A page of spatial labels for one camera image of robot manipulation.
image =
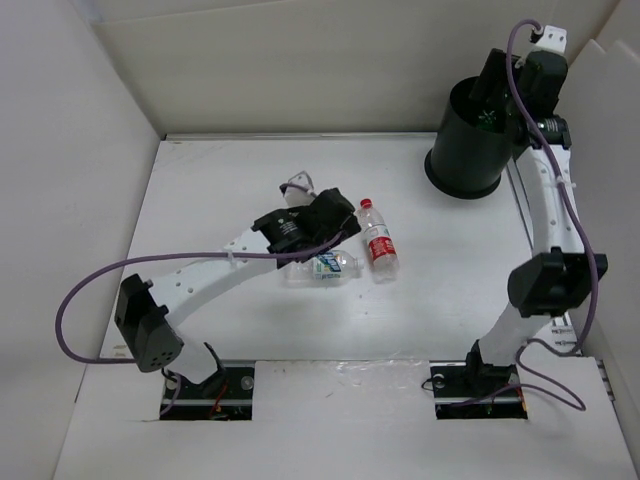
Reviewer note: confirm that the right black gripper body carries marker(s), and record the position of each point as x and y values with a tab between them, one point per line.
495	68

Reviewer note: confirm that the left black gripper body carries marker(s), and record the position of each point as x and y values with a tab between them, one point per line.
347	229

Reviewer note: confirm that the clear bottle blue white label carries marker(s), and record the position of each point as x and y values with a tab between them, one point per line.
330	269

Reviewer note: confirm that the green plastic bottle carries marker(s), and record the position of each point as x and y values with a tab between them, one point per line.
487	120

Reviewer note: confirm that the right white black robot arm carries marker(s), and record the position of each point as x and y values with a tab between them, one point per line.
563	271

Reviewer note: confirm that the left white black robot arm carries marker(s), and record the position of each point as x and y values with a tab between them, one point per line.
148	313

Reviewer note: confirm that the black cylindrical bin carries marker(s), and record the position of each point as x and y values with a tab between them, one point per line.
466	162

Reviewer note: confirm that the clear bottle red label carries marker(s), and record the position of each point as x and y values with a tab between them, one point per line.
376	237

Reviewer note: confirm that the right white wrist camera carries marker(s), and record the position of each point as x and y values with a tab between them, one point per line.
549	38

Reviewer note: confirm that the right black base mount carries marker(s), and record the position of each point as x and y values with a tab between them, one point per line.
463	392

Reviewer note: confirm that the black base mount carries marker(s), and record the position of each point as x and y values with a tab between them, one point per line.
232	401
463	392

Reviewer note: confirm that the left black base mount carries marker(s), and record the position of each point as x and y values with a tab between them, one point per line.
232	401

